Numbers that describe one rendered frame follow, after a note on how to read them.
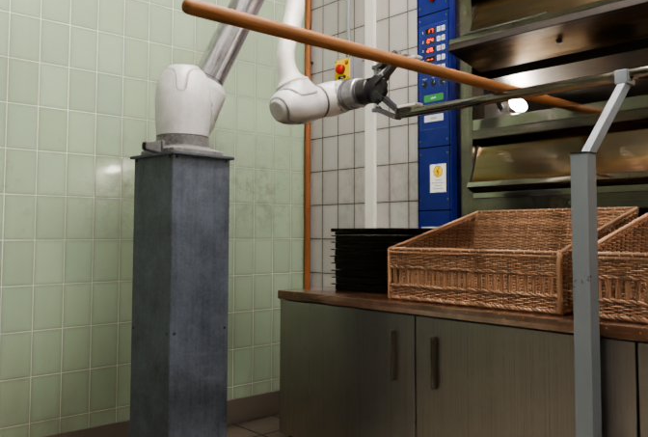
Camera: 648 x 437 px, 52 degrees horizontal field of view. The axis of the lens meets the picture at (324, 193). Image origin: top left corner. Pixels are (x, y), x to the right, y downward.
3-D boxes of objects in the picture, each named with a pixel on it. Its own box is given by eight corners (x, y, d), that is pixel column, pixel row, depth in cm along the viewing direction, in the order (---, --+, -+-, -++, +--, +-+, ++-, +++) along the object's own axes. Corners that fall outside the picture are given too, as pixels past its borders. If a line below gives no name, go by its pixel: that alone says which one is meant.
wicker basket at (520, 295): (477, 289, 232) (476, 210, 233) (645, 302, 190) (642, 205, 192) (383, 299, 198) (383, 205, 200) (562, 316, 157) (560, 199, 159)
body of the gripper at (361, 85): (370, 80, 201) (393, 74, 194) (370, 108, 201) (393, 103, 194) (353, 76, 196) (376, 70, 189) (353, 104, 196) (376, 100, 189)
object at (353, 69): (345, 86, 288) (345, 63, 289) (363, 82, 281) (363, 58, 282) (333, 83, 283) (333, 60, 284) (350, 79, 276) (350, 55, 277)
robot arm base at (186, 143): (126, 155, 195) (126, 136, 195) (190, 161, 211) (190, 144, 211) (161, 150, 182) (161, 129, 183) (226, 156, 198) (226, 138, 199)
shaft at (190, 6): (187, 11, 119) (187, -6, 120) (178, 14, 122) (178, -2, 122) (607, 118, 236) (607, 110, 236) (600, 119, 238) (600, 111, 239)
